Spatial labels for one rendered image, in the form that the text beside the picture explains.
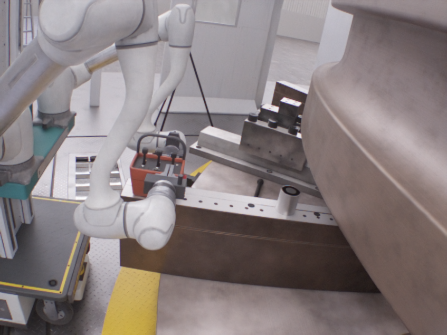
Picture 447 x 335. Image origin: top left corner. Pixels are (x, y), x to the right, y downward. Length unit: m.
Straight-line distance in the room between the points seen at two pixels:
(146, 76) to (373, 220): 0.68
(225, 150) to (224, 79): 2.04
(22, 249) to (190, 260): 0.78
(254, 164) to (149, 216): 1.65
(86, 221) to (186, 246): 0.59
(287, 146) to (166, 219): 1.49
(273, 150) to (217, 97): 2.28
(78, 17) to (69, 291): 1.15
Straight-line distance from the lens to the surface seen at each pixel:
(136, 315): 1.85
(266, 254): 1.53
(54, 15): 0.64
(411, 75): 1.17
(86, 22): 0.62
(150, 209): 0.97
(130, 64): 0.83
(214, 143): 2.59
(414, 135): 1.10
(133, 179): 1.36
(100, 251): 2.18
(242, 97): 4.67
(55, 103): 1.61
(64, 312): 1.73
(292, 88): 3.53
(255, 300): 1.59
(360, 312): 1.75
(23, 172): 1.25
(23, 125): 1.19
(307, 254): 1.56
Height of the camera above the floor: 1.46
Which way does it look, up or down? 29 degrees down
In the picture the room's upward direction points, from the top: 11 degrees clockwise
